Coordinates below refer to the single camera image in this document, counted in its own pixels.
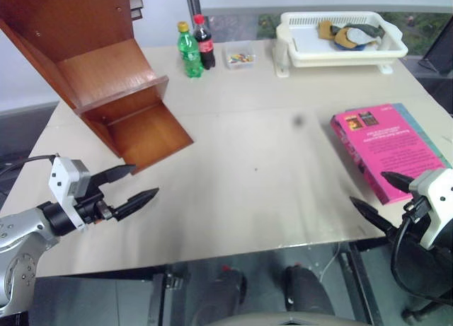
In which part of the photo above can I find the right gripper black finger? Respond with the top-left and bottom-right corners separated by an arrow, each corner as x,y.
380,170 -> 415,194
349,196 -> 396,238

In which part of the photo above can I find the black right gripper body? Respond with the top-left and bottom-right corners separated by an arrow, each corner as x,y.
386,218 -> 453,299

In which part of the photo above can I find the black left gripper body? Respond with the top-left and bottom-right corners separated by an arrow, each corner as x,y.
74,194 -> 116,226

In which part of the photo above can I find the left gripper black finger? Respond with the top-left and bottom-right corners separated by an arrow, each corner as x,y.
84,164 -> 137,202
113,187 -> 161,222

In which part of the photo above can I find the pink paperback book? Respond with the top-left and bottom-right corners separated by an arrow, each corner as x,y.
330,104 -> 448,206

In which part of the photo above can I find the wooden shelf unit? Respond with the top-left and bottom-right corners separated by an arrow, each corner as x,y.
0,0 -> 195,175

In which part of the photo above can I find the dark rounded shape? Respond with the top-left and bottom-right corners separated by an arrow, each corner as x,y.
284,264 -> 336,317

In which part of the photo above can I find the black angled stand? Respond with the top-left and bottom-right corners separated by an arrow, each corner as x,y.
417,17 -> 453,73

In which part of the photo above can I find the green plastic soda bottle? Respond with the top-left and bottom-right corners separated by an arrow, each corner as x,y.
176,21 -> 205,79

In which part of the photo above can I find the cola bottle with red cap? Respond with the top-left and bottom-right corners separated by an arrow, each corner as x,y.
193,14 -> 217,71

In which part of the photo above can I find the white plastic dish rack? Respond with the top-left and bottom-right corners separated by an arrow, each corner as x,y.
272,11 -> 409,79

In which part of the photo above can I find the clear box of coloured candies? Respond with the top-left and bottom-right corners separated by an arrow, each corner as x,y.
222,40 -> 257,71

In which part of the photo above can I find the grey metal pole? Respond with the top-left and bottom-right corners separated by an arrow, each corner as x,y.
185,0 -> 203,20

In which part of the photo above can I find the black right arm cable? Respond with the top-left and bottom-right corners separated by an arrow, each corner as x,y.
390,200 -> 453,303

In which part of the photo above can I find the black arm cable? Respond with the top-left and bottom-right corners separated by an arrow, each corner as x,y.
390,200 -> 453,303
0,155 -> 58,180

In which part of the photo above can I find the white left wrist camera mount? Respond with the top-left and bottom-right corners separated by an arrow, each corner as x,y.
47,156 -> 91,233

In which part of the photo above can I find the black metal table frame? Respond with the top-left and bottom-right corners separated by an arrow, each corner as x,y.
147,238 -> 392,326

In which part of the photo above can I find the thin white cable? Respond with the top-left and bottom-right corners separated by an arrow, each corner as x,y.
319,243 -> 341,281

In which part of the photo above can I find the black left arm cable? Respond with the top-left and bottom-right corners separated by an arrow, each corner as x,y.
0,155 -> 58,180

